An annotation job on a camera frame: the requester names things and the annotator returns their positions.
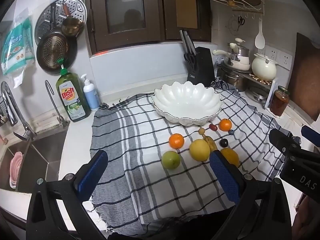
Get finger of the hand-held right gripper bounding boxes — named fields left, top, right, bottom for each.
left=269, top=128, right=302, bottom=155
left=301, top=125, right=320, bottom=143

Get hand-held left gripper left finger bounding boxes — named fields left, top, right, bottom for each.
left=26, top=149, right=109, bottom=240

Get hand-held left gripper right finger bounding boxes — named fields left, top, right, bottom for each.
left=209, top=150, right=293, bottom=240

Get yellow mango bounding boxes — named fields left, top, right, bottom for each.
left=220, top=148, right=240, bottom=168

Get yellow lemon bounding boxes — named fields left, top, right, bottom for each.
left=189, top=139, right=211, bottom=162

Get small spotted banana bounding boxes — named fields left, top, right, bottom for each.
left=202, top=135, right=218, bottom=153

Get orange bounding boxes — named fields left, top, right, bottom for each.
left=168, top=133, right=185, bottom=149
left=219, top=119, right=232, bottom=132

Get green apple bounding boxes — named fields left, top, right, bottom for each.
left=161, top=151, right=181, bottom=170

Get white scalloped bowl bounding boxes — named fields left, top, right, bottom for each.
left=151, top=81, right=222, bottom=126

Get person's right hand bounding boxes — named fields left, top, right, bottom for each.
left=294, top=196, right=320, bottom=240

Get glass jar of chili sauce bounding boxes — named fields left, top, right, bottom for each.
left=269, top=85, right=290, bottom=117

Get metal counter rack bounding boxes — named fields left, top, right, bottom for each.
left=216, top=62, right=279, bottom=109

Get steel pan lid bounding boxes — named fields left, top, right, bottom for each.
left=246, top=86, right=268, bottom=103

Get dark wooden cutting board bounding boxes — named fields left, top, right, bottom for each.
left=287, top=32, right=320, bottom=122

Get steel sink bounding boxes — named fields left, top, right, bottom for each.
left=0, top=130, right=68, bottom=193

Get grey checked cloth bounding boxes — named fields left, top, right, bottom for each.
left=89, top=80, right=304, bottom=234

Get wooden bead trivet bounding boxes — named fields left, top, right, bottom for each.
left=251, top=74, right=273, bottom=83

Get cream ceramic lidded pot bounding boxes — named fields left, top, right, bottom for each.
left=251, top=53, right=278, bottom=82

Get pink plate in sink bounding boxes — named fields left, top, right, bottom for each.
left=9, top=151, right=23, bottom=188

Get large steel stockpot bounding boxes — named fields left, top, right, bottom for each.
left=220, top=66, right=250, bottom=92

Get blue pump bottle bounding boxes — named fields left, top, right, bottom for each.
left=80, top=74, right=100, bottom=112

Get thin gooseneck faucet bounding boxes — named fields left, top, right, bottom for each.
left=45, top=79, right=70, bottom=128

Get green dish soap bottle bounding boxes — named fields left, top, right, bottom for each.
left=55, top=59, right=92, bottom=123

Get cream saucepan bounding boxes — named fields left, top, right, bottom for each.
left=212, top=49, right=251, bottom=71

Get white rice paddle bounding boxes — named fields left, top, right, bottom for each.
left=254, top=17, right=266, bottom=49

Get black knife block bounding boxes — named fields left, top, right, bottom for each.
left=187, top=47, right=216, bottom=85

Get chrome kitchen faucet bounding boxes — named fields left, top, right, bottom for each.
left=0, top=81, right=37, bottom=140

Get black kitchen scissors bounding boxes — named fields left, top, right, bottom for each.
left=184, top=51, right=198, bottom=68

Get perforated strainer pan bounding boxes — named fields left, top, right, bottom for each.
left=36, top=4, right=70, bottom=70

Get brown cardboard sheet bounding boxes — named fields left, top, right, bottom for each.
left=174, top=0, right=200, bottom=29

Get white wall outlet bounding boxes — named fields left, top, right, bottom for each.
left=264, top=45, right=278, bottom=61
left=278, top=51, right=293, bottom=71

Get steel pot with cream handle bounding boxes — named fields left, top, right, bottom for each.
left=229, top=38, right=250, bottom=58

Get hanging wire trivet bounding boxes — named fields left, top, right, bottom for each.
left=226, top=15, right=240, bottom=33

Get steel handled knife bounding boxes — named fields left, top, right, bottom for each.
left=179, top=30, right=193, bottom=54
left=184, top=31, right=198, bottom=53

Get white wire hook rack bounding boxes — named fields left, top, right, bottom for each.
left=211, top=0, right=265, bottom=20

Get copper pot with wooden handle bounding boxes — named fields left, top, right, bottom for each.
left=61, top=0, right=85, bottom=39

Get brown window frame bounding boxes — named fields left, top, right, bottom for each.
left=84, top=0, right=213, bottom=55

